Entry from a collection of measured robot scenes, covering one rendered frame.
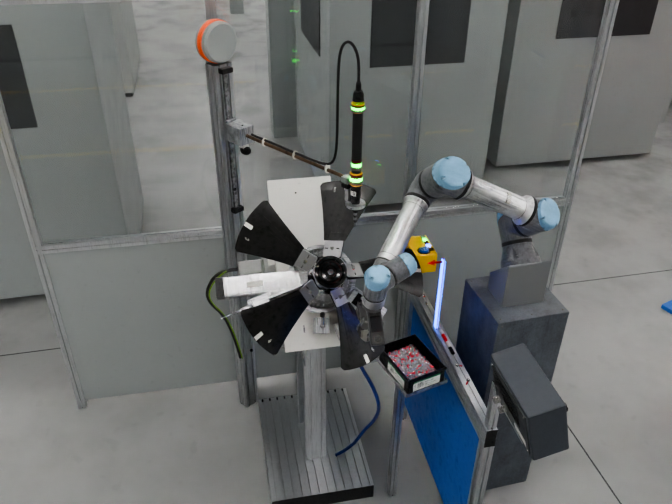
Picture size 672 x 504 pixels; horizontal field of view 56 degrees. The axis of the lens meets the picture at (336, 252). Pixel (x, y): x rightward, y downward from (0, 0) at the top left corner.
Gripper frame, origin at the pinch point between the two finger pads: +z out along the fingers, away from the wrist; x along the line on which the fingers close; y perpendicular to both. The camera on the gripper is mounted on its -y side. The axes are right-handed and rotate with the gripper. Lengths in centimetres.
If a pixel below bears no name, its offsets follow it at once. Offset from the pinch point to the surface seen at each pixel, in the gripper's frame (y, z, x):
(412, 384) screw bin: -10.6, 16.2, -16.4
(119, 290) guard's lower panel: 80, 60, 96
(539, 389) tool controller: -43, -35, -35
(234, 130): 83, -29, 38
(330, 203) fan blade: 50, -19, 6
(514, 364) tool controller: -33, -31, -33
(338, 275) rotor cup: 21.5, -10.9, 7.1
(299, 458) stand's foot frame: 3, 102, 20
